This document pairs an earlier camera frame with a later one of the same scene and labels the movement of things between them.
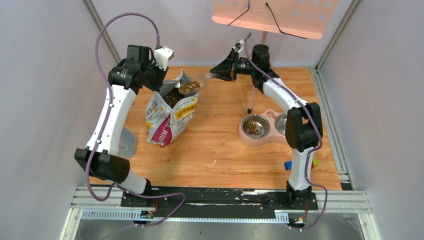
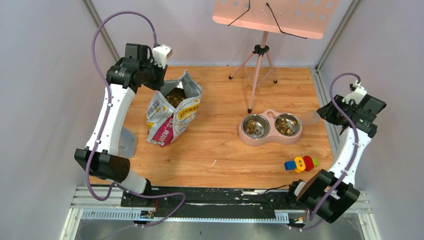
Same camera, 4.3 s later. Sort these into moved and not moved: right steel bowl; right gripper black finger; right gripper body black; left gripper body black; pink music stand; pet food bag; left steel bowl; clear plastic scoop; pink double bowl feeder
Moved: right gripper black finger; clear plastic scoop; right gripper body black
Not moved: right steel bowl; pink music stand; left gripper body black; pet food bag; left steel bowl; pink double bowl feeder
